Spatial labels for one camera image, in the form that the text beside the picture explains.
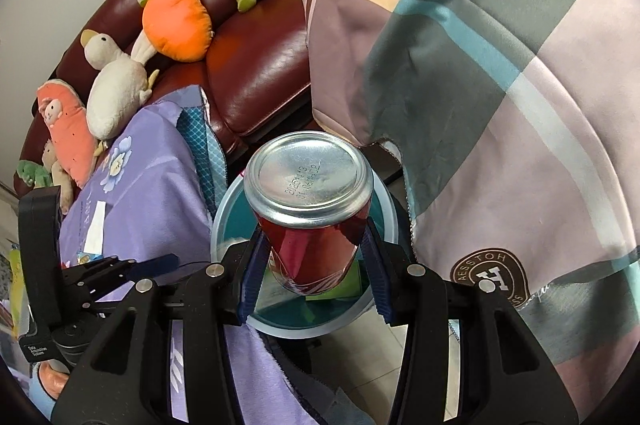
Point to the pink grey plaid blanket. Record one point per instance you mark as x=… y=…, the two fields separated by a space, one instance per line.
x=475 y=80

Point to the yellow-green plush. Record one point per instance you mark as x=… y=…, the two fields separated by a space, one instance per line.
x=12 y=275

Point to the white paper towel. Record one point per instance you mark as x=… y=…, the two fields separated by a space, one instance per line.
x=94 y=225

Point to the green crocodile plush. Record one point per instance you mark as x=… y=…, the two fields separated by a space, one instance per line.
x=32 y=172

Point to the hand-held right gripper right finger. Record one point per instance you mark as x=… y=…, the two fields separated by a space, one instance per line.
x=377 y=280

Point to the green carton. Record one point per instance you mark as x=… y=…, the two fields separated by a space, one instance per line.
x=350 y=277

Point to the white duck plush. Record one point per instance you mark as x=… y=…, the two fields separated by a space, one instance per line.
x=115 y=90

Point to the orange carrot rabbit plush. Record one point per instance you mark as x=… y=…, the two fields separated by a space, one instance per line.
x=175 y=25

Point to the beige bear plush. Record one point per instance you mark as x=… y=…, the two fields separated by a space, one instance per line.
x=57 y=170

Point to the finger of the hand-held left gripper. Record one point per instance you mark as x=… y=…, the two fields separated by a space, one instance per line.
x=120 y=267
x=107 y=292

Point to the red drink can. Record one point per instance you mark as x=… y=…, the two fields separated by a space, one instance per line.
x=305 y=185

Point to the blue diamond pattern cloth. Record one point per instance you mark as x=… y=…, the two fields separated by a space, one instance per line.
x=202 y=145

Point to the purple floral blanket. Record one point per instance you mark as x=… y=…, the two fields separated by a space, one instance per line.
x=150 y=185

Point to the dark red leather sofa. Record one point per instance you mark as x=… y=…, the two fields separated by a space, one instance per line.
x=250 y=65

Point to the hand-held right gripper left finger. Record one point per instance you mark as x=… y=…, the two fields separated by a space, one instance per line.
x=250 y=280

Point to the teal trash bin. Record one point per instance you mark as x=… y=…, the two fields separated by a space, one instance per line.
x=310 y=317

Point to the person's left hand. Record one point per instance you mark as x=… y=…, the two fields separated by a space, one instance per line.
x=50 y=380

